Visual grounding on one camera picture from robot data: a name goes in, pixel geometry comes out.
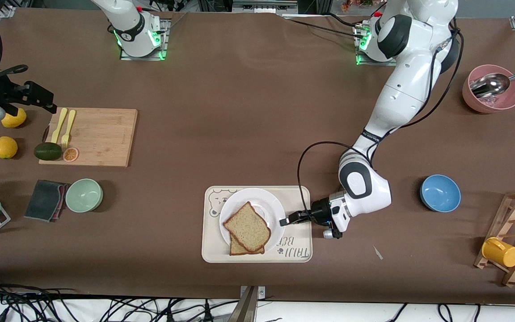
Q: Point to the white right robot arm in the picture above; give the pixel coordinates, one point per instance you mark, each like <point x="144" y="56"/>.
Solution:
<point x="132" y="27"/>

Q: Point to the pale green bowl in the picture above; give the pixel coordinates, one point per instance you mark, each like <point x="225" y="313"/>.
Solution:
<point x="84" y="195"/>

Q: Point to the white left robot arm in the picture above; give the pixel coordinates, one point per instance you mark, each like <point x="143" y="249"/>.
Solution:
<point x="400" y="98"/>

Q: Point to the large pale bread slice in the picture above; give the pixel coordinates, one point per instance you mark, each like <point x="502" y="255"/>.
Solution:
<point x="248" y="228"/>

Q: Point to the small white paper scrap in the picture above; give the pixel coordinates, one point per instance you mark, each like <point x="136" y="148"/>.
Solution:
<point x="377" y="252"/>

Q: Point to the lower lemon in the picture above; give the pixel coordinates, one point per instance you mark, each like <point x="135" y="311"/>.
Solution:
<point x="5" y="147"/>

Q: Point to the pink bowl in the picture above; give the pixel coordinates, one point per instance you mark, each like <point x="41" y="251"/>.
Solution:
<point x="470" y="96"/>

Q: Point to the yellow lemon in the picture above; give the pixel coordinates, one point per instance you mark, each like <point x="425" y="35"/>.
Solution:
<point x="16" y="121"/>

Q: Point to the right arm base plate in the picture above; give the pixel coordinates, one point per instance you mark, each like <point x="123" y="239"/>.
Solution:
<point x="164" y="31"/>

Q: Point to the yellow mug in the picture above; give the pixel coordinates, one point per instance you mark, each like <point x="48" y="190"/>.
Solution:
<point x="501" y="252"/>

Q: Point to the metal scoop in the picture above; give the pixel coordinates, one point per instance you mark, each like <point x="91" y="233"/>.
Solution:
<point x="490" y="84"/>

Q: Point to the metal table bracket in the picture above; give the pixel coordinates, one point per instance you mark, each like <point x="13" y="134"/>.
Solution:
<point x="248" y="304"/>

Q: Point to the wooden mug rack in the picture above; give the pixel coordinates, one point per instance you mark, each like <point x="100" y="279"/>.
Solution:
<point x="505" y="210"/>

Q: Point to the orange slice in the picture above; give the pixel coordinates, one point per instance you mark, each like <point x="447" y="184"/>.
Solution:
<point x="70" y="154"/>

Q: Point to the cream bear tray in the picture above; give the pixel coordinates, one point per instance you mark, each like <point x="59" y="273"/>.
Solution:
<point x="213" y="246"/>

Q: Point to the blue bowl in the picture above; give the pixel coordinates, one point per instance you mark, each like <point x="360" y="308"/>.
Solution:
<point x="440" y="193"/>

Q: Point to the bread slice with dark crust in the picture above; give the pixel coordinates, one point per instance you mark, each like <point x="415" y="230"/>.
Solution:
<point x="237" y="250"/>

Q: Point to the yellow plastic fork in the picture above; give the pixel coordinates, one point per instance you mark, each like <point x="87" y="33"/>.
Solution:
<point x="68" y="127"/>

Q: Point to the wooden cutting board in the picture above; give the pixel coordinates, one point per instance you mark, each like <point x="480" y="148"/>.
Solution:
<point x="105" y="134"/>

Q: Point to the green avocado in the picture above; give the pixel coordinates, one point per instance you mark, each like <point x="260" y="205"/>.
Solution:
<point x="48" y="151"/>

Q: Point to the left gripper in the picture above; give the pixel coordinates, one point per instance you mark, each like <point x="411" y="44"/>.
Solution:
<point x="318" y="211"/>

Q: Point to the white round plate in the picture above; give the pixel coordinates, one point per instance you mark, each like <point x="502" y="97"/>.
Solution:
<point x="262" y="201"/>

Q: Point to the yellow plastic knife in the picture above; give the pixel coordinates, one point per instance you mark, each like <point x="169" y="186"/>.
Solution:
<point x="59" y="125"/>

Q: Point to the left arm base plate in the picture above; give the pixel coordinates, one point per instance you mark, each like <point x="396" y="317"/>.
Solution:
<point x="359" y="58"/>

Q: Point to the grey folded cloth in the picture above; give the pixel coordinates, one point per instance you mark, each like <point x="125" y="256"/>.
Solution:
<point x="43" y="199"/>

